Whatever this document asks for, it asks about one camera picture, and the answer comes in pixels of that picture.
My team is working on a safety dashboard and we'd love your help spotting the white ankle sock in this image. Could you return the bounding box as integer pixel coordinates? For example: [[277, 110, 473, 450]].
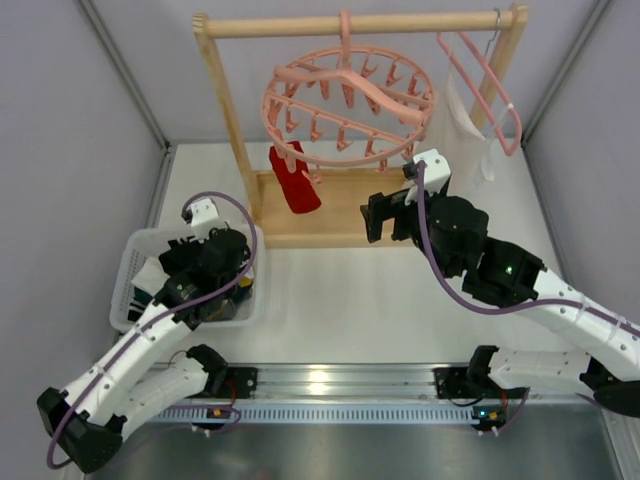
[[131, 257, 169, 296]]

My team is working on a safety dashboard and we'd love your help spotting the pink round clip hanger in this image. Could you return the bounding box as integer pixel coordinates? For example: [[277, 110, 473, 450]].
[[261, 11, 436, 183]]

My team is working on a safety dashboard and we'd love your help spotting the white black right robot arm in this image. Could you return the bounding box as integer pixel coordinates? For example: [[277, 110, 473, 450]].
[[360, 190, 639, 418]]

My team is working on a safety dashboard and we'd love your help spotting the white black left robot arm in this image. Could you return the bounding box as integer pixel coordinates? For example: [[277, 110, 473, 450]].
[[36, 226, 261, 474]]

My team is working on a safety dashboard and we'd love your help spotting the pink clothes hanger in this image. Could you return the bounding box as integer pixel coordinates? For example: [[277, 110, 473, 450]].
[[437, 3, 529, 156]]

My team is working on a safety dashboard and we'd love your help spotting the wooden clothes rack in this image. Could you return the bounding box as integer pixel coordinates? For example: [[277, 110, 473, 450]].
[[192, 2, 530, 250]]

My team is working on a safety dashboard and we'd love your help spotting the black white striped sock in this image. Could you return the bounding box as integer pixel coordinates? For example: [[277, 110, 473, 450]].
[[127, 290, 152, 323]]

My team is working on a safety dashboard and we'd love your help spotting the white plastic laundry basket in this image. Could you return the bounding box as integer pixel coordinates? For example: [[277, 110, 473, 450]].
[[109, 225, 267, 332]]

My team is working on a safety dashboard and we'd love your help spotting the white undershirt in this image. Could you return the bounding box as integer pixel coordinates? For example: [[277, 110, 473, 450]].
[[414, 35, 495, 208]]

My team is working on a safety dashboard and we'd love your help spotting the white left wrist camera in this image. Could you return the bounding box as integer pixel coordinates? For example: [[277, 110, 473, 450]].
[[181, 197, 227, 241]]

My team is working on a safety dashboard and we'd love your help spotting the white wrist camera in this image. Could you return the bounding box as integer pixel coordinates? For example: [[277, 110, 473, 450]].
[[181, 197, 227, 241], [403, 148, 451, 206]]

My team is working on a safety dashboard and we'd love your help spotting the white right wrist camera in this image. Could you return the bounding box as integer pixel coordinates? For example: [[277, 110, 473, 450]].
[[403, 148, 451, 206]]

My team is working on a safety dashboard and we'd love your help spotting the aluminium mounting rail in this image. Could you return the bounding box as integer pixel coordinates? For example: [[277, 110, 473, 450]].
[[79, 363, 626, 426]]

